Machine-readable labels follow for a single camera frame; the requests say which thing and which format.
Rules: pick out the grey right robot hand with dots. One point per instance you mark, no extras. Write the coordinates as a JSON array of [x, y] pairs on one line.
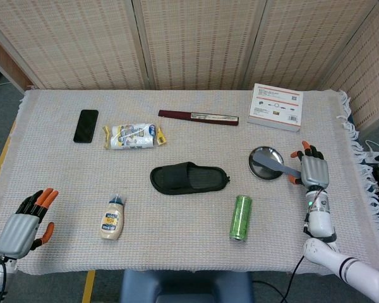
[[316, 172]]

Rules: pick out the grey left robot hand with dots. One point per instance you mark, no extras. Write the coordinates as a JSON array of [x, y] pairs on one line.
[[17, 232]]

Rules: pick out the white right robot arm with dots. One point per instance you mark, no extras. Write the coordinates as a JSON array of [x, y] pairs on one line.
[[319, 221]]

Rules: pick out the white power strip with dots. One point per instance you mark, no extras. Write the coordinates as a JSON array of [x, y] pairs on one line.
[[374, 154]]

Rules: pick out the white cardboard box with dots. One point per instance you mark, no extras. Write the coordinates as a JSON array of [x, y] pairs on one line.
[[276, 105]]

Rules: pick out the green drink can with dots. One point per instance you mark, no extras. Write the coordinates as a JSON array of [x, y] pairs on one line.
[[241, 217]]

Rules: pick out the mayonnaise squeeze bottle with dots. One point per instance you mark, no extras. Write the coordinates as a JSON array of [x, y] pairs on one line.
[[112, 222]]

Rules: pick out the woven folding screen panel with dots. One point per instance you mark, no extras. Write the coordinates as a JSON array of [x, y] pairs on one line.
[[303, 41], [75, 41], [202, 41], [366, 79]]

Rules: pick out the black smartphone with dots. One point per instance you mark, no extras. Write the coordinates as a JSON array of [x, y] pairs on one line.
[[86, 126]]

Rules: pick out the beige woven table cloth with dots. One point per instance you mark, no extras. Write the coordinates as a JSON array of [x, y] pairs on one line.
[[183, 227]]

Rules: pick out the black slipper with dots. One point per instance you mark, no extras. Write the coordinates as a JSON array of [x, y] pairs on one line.
[[170, 180]]

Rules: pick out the white rolls plastic package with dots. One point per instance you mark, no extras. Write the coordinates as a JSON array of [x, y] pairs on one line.
[[132, 136]]

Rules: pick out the brown wooden partition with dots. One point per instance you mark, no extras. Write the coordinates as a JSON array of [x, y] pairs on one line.
[[6, 66]]

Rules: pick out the blue padded seat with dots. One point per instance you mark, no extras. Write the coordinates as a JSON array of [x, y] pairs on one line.
[[186, 285]]

